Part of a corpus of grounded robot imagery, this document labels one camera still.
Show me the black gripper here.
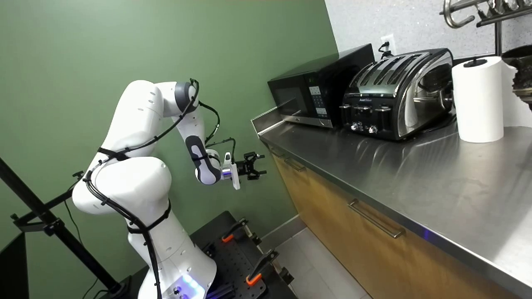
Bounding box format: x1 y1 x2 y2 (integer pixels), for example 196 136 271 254
236 151 268 182

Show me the black clamp with orange tip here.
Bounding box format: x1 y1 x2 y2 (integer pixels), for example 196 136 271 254
244 249 281 289
219 217 251 246

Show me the black microwave oven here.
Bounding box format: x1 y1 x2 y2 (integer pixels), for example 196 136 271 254
266 43 377 131

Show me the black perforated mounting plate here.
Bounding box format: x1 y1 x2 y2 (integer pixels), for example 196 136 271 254
193 217 284 299

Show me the black steel four-slot toaster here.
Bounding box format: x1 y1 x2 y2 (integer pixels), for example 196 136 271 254
337 46 457 141

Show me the white paper towel roll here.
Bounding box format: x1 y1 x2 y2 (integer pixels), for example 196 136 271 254
450 54 532 144

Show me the dark metal pan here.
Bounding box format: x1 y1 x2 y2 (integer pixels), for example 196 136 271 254
500 43 532 109

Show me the steel cupboard door handle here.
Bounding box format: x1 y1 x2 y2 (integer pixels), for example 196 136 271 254
347 197 406 241

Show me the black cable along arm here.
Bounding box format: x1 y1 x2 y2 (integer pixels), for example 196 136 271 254
81 78 239 299

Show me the black camera tripod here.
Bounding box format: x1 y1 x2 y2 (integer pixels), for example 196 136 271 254
0 156 125 297

